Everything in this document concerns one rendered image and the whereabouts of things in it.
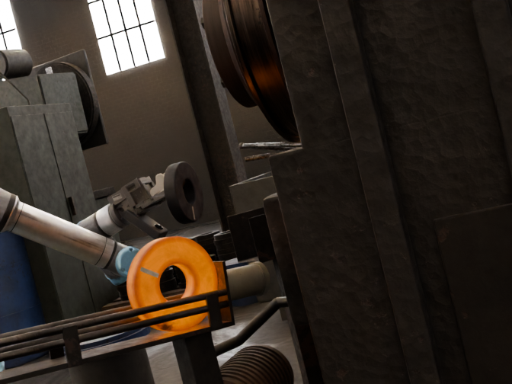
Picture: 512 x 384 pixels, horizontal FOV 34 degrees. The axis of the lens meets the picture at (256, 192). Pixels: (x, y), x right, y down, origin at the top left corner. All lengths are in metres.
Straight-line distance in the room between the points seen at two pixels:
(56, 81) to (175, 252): 8.35
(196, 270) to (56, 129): 4.22
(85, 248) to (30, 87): 7.55
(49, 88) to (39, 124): 4.16
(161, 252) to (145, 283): 0.06
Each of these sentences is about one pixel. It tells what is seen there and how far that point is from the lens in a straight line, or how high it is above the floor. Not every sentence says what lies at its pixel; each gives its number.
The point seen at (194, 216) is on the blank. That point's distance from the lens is 2.09.
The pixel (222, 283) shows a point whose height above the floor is 0.68.
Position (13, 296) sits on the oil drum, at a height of 0.40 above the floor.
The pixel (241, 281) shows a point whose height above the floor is 0.68.
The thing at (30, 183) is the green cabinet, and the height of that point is 1.02.
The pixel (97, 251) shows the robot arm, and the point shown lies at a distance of 2.08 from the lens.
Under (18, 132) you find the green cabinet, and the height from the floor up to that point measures 1.33.
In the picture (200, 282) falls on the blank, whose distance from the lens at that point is 1.39.
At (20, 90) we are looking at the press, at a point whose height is 2.17.
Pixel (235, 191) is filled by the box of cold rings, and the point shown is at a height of 0.71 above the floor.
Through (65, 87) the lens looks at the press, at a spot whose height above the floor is 2.10.
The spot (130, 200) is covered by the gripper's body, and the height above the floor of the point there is 0.84.
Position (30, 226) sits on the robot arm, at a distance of 2.05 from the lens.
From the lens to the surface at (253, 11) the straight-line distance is 1.53.
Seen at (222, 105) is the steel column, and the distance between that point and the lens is 8.75.
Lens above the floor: 0.88
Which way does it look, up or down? 3 degrees down
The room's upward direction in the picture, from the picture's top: 14 degrees counter-clockwise
